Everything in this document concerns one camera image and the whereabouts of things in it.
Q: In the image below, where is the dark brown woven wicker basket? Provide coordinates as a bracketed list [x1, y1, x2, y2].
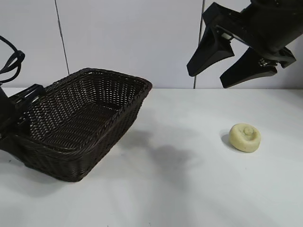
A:
[14, 67, 153, 183]

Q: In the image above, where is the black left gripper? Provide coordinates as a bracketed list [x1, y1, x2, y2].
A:
[0, 84, 45, 166]

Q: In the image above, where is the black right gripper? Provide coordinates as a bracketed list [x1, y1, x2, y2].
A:
[186, 0, 303, 89]

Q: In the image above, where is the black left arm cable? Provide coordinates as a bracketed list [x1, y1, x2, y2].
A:
[0, 35, 26, 83]

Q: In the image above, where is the pale yellow egg yolk pastry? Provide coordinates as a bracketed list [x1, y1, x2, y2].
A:
[229, 122, 262, 153]

